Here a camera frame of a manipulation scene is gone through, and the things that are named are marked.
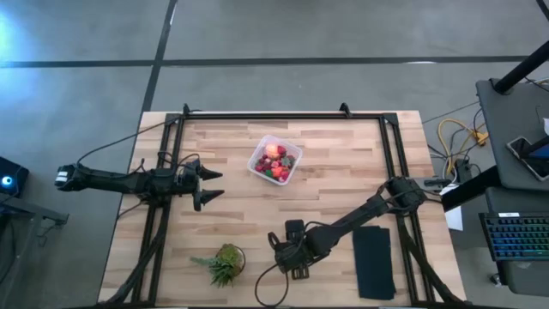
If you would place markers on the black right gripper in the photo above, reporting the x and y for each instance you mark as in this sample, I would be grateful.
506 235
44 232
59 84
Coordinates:
293 255

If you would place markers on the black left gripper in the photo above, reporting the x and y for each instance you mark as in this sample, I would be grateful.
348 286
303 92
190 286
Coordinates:
196 184

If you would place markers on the pink toy fruit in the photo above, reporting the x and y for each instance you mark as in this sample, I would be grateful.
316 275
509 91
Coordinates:
274 163

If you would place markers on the orange toy peach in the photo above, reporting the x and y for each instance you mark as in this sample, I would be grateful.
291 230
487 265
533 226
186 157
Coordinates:
272 150

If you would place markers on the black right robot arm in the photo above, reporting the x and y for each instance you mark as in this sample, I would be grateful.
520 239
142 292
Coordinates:
356 216

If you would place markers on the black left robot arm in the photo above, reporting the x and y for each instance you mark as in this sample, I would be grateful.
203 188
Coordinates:
120 182

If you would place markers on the clear plastic tupperware container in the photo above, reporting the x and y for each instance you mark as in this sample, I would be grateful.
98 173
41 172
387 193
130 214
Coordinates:
256 153

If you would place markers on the black cloth mat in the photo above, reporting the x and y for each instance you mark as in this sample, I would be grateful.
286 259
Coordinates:
373 262

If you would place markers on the white paper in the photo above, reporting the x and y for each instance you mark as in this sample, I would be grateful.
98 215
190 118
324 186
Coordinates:
454 219

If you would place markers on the grey stand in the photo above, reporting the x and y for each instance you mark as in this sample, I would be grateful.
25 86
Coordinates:
34 210

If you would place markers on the black desk bar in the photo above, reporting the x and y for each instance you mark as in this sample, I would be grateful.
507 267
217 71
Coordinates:
472 189

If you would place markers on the black power adapter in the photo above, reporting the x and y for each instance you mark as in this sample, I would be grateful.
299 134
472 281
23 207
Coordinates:
463 169

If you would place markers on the black box with blue light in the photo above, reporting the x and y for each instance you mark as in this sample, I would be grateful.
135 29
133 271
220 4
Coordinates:
15 176

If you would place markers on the backlit keyboard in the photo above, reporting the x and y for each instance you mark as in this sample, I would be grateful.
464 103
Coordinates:
514 236

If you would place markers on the grey side table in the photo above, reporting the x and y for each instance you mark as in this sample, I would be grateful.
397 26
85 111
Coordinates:
527 274

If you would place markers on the smartphone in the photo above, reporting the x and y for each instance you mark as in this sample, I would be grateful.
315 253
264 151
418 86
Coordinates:
525 154

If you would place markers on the grey desk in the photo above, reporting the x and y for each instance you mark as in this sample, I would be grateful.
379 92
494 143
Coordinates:
506 116

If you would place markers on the black pole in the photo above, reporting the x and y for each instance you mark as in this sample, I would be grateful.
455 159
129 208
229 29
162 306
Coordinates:
521 68

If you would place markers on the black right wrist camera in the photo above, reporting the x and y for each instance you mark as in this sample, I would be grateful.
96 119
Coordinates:
295 227

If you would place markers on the black aluminium rig frame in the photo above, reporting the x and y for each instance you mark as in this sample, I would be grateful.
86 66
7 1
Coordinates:
279 116

